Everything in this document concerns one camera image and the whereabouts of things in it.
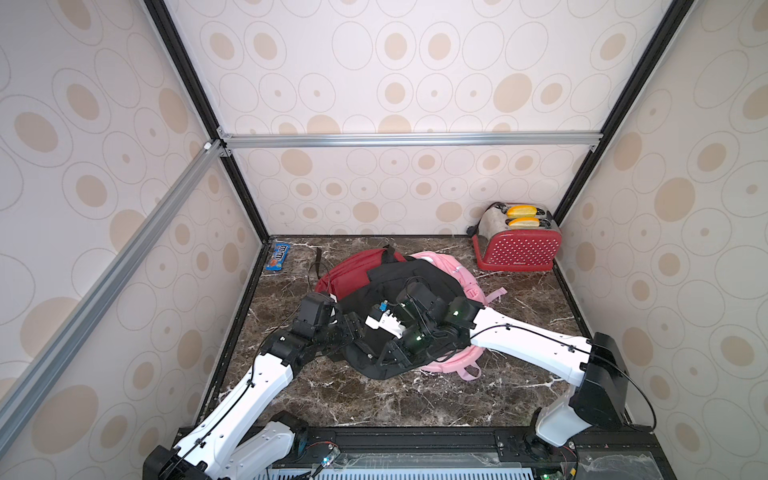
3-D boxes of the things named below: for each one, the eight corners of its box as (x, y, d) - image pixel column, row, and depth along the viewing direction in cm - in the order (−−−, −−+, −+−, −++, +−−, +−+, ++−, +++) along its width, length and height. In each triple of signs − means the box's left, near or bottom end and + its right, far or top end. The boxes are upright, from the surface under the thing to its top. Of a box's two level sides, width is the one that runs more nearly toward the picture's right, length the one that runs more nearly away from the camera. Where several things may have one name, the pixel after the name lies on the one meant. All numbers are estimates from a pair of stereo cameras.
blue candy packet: (267, 270, 113) (265, 266, 111) (275, 247, 120) (273, 243, 119) (283, 270, 113) (281, 266, 111) (289, 247, 120) (288, 243, 119)
